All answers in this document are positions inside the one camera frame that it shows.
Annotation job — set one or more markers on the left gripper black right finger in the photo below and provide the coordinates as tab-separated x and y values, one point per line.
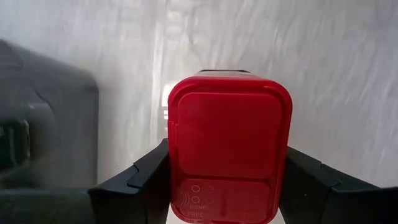
304	186

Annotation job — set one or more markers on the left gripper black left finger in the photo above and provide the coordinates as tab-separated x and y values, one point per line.
155	180

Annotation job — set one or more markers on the dark green pepper tin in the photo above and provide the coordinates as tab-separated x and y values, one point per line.
62	124

